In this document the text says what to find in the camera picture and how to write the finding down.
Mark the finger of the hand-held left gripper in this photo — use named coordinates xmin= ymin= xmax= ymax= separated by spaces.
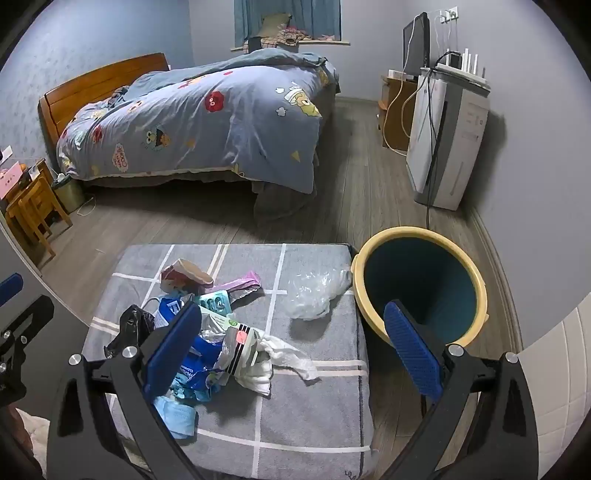
xmin=0 ymin=294 xmax=55 ymax=352
xmin=0 ymin=272 xmax=24 ymax=308

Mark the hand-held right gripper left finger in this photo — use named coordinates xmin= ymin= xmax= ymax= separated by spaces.
xmin=46 ymin=301 xmax=204 ymax=480

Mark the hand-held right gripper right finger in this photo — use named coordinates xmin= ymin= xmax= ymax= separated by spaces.
xmin=383 ymin=299 xmax=542 ymax=480

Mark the blue plastic packet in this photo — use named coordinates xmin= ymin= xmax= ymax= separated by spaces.
xmin=171 ymin=332 xmax=232 ymax=402

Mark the blue face mask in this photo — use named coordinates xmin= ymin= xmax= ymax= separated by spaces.
xmin=143 ymin=295 xmax=186 ymax=329
xmin=152 ymin=394 xmax=198 ymax=440

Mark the black plastic bag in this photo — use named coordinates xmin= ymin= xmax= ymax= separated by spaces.
xmin=105 ymin=305 xmax=155 ymax=361

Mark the teal blister pack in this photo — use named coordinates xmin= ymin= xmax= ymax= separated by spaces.
xmin=194 ymin=290 xmax=232 ymax=315

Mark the white striped packet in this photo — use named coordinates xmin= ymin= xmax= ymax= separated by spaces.
xmin=217 ymin=323 xmax=265 ymax=376

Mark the yellow-rimmed teal bin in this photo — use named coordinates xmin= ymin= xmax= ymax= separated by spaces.
xmin=351 ymin=226 xmax=489 ymax=349

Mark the pink printed paper cup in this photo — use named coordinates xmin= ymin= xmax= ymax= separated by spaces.
xmin=161 ymin=258 xmax=215 ymax=292

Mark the purple wrapper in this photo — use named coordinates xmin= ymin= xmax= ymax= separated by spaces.
xmin=217 ymin=270 xmax=262 ymax=305

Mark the white tissue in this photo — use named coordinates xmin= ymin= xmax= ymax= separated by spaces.
xmin=233 ymin=332 xmax=319 ymax=398

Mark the clear bubble plastic wrap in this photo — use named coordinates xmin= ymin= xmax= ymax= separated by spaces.
xmin=283 ymin=267 xmax=354 ymax=321

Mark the wooden stool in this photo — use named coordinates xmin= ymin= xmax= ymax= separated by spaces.
xmin=4 ymin=178 xmax=74 ymax=259

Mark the grey checked mat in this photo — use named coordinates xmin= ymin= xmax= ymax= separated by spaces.
xmin=83 ymin=242 xmax=375 ymax=480

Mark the pink box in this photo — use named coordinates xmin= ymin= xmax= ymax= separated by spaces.
xmin=0 ymin=167 xmax=24 ymax=198

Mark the small green bin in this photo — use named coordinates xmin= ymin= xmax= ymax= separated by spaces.
xmin=51 ymin=175 xmax=86 ymax=214

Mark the wooden nightstand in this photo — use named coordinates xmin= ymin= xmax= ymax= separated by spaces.
xmin=0 ymin=159 xmax=58 ymax=217

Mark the white panelled furniture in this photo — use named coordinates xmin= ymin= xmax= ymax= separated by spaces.
xmin=517 ymin=291 xmax=591 ymax=480

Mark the white tall appliance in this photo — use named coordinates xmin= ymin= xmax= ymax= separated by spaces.
xmin=406 ymin=65 xmax=491 ymax=210

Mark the wooden cabinet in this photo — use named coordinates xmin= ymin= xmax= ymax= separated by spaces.
xmin=378 ymin=69 xmax=421 ymax=153

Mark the white router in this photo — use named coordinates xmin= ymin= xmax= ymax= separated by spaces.
xmin=445 ymin=48 xmax=486 ymax=79

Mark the black flat monitor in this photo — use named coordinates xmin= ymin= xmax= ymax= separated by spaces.
xmin=403 ymin=11 xmax=431 ymax=77

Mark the pink checked cloth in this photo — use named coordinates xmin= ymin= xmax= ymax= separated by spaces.
xmin=263 ymin=27 xmax=315 ymax=46

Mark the beige cushion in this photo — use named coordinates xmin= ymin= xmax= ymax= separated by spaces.
xmin=261 ymin=13 xmax=293 ymax=35

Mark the teal curtain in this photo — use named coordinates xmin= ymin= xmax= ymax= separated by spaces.
xmin=233 ymin=0 xmax=342 ymax=47

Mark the black cable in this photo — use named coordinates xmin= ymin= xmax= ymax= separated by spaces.
xmin=424 ymin=67 xmax=450 ymax=232

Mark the cream cable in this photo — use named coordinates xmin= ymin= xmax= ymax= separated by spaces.
xmin=382 ymin=78 xmax=419 ymax=155

